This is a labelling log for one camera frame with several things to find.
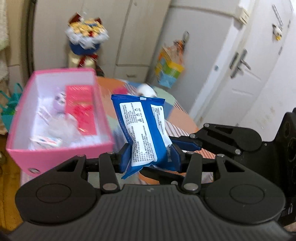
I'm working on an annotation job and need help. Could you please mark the metal door handle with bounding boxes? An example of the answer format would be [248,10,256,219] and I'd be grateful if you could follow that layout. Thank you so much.
[229,49,251,79]

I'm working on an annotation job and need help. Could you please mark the white tube package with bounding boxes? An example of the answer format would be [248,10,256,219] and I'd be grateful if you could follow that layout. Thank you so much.
[30,106,62,150]

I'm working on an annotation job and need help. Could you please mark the white panda plush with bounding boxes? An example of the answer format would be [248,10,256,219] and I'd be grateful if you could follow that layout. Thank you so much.
[135,83,158,98]

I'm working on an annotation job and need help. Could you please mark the pink cardboard box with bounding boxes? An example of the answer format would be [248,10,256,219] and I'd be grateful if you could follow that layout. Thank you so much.
[6,68,114,177]

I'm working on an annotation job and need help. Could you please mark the colourful paper gift bag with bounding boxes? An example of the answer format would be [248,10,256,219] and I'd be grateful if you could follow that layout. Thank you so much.
[154,31,190,89]

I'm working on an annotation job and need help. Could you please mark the blue wet wipes pack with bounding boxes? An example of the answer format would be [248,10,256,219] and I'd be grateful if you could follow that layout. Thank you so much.
[111,94,176,179]

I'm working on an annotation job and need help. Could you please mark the white mesh bath pouf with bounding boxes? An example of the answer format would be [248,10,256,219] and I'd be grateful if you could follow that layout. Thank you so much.
[48,114,81,146]

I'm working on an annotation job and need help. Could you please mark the blue wrapped flower bouquet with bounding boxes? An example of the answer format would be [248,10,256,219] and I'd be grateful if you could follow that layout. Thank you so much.
[65,13,109,68]

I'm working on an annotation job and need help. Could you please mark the teal bag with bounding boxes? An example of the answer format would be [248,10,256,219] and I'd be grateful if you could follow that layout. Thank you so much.
[1,83,23,132]

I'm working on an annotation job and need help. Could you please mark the beige wardrobe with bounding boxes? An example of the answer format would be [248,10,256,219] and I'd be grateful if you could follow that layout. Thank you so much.
[33,1,170,83]

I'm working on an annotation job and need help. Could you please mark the red greeting card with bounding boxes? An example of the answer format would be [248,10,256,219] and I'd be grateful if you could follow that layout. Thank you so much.
[65,85,97,136]

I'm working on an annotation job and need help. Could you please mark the purple plush toy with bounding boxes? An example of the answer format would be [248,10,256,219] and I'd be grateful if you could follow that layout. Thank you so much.
[53,88,66,113]

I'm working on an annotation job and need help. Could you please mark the white door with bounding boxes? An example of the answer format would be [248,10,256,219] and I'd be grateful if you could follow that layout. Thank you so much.
[189,1,292,128]

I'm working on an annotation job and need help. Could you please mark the pink fluffy ball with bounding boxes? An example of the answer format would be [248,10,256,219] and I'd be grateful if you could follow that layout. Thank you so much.
[112,86,129,95]

